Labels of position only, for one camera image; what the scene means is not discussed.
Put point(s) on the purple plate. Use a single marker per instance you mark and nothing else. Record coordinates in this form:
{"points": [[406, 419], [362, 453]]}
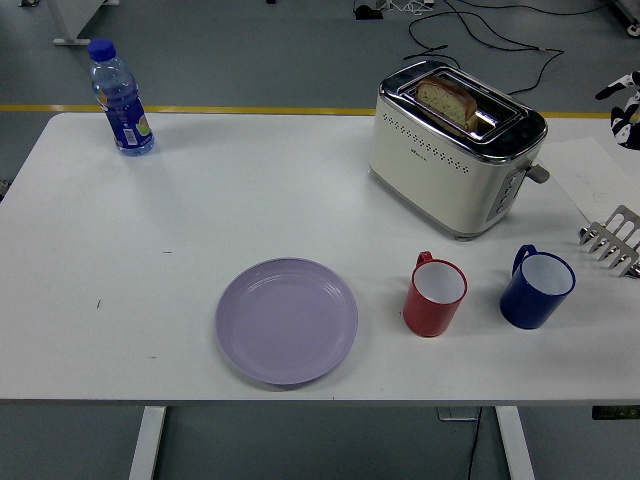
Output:
{"points": [[285, 320]]}

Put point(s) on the slice of toast bread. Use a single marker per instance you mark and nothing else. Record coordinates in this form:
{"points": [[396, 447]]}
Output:
{"points": [[447, 102]]}

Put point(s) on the white frame with caster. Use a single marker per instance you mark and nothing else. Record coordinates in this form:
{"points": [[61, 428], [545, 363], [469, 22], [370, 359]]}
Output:
{"points": [[627, 10]]}

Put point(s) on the blue mug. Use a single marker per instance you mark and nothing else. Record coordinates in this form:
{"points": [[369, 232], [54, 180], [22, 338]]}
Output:
{"points": [[525, 305]]}

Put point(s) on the white table leg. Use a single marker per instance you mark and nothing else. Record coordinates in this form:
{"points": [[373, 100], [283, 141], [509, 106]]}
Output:
{"points": [[515, 445], [147, 445]]}

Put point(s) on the clear bracket under table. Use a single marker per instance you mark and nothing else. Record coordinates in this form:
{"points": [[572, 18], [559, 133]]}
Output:
{"points": [[455, 412]]}

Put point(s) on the metal toast rack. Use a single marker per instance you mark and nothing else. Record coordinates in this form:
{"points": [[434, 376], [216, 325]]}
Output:
{"points": [[627, 267]]}

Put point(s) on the black floor socket box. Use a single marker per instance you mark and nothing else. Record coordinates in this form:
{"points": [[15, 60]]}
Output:
{"points": [[369, 14]]}

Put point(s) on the clear bottle with blue label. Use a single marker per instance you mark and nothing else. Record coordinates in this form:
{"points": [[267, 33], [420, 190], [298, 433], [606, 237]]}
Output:
{"points": [[125, 120]]}

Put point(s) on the grey toaster lever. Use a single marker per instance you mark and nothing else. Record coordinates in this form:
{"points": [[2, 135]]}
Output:
{"points": [[539, 174]]}

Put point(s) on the white desk foot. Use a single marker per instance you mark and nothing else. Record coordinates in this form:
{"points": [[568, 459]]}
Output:
{"points": [[75, 41]]}

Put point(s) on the cream and chrome toaster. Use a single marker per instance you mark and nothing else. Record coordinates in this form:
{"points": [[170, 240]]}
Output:
{"points": [[425, 170]]}

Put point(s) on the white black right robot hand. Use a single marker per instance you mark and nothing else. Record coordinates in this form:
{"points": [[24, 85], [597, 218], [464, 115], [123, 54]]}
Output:
{"points": [[627, 130]]}

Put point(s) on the red mug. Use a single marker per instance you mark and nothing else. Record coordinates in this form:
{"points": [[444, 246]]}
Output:
{"points": [[425, 315]]}

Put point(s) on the black table control panel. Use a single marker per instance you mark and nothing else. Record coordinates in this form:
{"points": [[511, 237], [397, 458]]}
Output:
{"points": [[615, 412]]}

